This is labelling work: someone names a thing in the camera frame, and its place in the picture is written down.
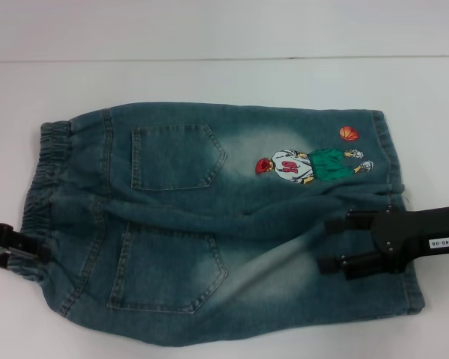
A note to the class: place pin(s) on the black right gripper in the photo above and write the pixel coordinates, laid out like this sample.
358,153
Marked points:
415,235

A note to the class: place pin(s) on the blue denim shorts with embroidery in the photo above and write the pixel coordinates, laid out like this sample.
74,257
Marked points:
269,232

